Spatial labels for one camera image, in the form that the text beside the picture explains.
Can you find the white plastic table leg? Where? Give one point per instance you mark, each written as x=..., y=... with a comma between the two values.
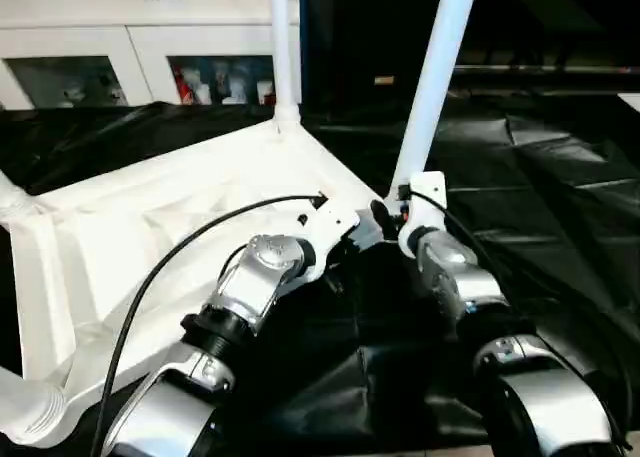
x=284, y=42
x=435, y=77
x=30, y=402
x=12, y=199

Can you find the small tan label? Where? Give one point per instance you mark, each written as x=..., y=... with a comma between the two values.
x=384, y=80

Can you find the black plastic mat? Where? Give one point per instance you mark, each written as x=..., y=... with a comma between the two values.
x=550, y=177

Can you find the dark blue panel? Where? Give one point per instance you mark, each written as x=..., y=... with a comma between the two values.
x=305, y=27

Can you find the red bottle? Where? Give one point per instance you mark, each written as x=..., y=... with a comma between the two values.
x=186, y=87

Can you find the white flat board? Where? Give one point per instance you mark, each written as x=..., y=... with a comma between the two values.
x=630, y=102

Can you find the white sideboard cabinet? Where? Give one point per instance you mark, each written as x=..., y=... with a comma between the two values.
x=125, y=32

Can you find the dark metal rail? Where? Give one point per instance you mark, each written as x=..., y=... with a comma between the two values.
x=540, y=69

